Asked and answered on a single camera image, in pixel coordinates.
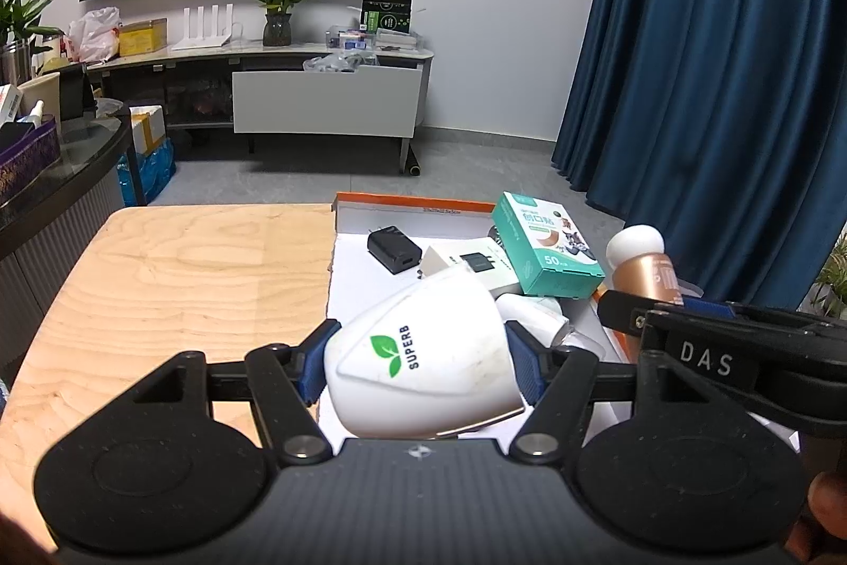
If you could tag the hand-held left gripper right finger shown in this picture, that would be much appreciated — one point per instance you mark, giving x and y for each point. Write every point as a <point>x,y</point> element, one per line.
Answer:
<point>527,370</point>

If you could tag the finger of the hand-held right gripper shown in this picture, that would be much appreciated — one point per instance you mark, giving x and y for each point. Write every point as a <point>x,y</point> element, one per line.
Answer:
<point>708,308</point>

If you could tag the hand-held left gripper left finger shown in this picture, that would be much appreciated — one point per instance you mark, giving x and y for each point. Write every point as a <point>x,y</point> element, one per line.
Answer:
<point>314,366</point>

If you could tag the rose gold bottle white cap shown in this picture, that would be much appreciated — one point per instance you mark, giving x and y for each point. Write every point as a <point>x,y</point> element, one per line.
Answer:
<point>645,267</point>

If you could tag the orange cardboard box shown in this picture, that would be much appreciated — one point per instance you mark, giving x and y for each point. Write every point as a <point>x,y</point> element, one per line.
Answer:
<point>357,287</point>

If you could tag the white leaf-print repellent heater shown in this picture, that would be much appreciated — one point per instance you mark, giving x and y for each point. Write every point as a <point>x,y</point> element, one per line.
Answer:
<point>423,353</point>

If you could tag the white charger box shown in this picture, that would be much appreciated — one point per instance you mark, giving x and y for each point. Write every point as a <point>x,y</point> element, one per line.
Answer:
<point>476,264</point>

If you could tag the teal bandage box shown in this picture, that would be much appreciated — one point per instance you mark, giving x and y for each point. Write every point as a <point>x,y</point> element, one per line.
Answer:
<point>546,247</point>

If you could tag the black charger adapter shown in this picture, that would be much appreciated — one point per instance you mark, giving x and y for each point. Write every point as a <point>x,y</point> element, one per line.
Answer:
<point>394,248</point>

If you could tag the person's right hand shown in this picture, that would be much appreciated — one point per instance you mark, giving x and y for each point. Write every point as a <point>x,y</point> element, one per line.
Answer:
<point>827,528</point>

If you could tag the small green plant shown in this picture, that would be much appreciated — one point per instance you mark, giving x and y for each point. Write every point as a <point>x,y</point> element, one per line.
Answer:
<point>832,277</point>

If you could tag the black roll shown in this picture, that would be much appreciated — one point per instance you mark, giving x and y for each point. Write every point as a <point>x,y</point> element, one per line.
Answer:
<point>415,165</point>

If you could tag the blue curtain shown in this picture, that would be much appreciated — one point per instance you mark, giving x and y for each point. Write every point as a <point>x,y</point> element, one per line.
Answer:
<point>714,75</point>

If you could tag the blue plastic bag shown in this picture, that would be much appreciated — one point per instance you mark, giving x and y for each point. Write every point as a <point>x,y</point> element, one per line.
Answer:
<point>145,174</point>

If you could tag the white television cabinet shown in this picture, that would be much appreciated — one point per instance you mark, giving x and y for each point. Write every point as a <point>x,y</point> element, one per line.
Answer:
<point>331,101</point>

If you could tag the white yellow cardboard box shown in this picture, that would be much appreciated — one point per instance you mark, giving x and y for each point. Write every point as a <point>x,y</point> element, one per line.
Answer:
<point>147,128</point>

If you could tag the clear plastic packaging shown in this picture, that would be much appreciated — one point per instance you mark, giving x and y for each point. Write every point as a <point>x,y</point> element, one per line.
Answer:
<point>331,63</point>

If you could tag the pile of small boxes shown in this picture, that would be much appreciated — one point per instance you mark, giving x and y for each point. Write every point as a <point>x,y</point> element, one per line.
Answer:
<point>351,39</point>

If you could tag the white router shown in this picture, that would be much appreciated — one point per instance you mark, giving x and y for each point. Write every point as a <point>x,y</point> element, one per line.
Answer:
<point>205,32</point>

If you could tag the purple patterned storage box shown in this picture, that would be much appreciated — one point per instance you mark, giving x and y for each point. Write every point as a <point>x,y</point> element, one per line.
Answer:
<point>26,161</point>

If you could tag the green black box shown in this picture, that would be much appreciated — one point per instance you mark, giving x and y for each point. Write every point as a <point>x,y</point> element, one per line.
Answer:
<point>387,14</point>

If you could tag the black desk device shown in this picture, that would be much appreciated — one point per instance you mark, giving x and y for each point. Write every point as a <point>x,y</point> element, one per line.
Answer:
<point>76,92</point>

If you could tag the small white dropper bottle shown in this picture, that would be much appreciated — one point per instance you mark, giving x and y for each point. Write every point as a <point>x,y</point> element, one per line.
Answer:
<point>36,113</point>

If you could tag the white red plastic bag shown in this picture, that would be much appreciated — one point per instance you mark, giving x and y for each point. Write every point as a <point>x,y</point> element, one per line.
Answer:
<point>92,35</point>

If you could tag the leafy plant steel pot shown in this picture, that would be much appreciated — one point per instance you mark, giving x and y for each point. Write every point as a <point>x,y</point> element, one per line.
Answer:
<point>20,19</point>

